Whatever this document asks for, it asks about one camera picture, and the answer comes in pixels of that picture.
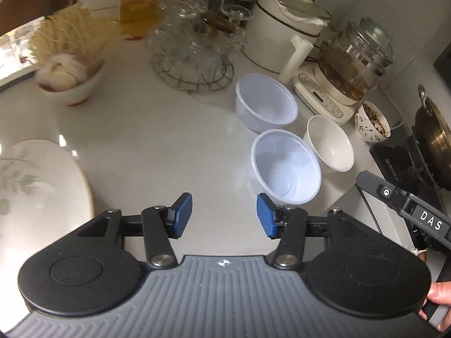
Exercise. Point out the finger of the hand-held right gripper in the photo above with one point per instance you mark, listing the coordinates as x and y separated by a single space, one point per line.
373 185

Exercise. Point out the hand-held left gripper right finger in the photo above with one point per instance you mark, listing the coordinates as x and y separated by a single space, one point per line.
267 218

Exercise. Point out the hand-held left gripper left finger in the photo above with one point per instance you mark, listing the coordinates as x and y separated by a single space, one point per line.
183 214

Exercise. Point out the clear plastic bowl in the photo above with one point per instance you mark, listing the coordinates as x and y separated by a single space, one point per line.
266 102
287 169

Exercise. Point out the white ceramic bowl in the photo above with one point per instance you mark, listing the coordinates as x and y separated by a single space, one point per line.
331 144

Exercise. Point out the white grey-leaf plate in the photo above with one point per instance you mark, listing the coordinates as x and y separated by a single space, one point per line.
31 183

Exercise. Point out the person's right hand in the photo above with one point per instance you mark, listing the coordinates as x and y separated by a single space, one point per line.
440 293

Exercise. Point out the black gas stove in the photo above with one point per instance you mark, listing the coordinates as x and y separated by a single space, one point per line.
398 163

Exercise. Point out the small patterned bowl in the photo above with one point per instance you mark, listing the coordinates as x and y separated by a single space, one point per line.
370 126

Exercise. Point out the steel wok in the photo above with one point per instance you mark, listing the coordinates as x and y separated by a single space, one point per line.
435 133

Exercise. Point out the cream kettle base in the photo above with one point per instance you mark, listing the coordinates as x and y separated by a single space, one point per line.
317 91

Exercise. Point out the glass kettle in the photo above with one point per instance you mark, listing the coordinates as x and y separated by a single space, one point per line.
348 63

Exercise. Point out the pale green kettle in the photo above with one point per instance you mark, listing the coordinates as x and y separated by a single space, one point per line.
382 35

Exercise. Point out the white bowl with garlic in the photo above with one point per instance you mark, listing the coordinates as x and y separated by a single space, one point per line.
79 91

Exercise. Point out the cluster of glass cups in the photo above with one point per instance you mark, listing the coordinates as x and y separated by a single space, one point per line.
190 38

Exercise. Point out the white electric pot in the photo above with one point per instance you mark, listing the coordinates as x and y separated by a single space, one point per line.
271 35

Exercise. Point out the garlic bulb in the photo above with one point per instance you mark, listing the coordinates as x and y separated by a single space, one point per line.
58 72

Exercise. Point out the dry straw bundle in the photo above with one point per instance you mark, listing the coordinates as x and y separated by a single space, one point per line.
70 31

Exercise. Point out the red lid plastic jar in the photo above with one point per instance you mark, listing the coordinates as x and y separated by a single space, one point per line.
139 3

